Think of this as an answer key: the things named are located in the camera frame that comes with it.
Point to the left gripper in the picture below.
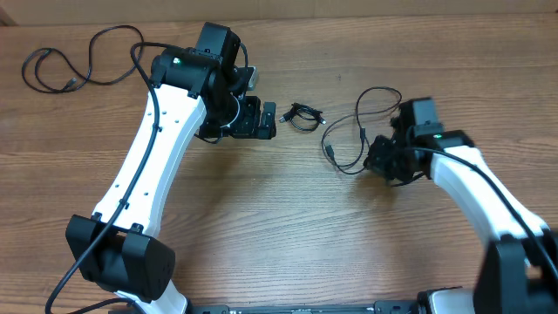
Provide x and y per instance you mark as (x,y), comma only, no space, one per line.
(250,126)

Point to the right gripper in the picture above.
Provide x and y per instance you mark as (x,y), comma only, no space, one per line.
(375,161)

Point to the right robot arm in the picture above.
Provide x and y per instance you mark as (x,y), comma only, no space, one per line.
(519,270)

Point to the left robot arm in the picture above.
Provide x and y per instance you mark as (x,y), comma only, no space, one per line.
(196,92)

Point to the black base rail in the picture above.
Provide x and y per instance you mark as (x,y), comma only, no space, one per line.
(301,309)

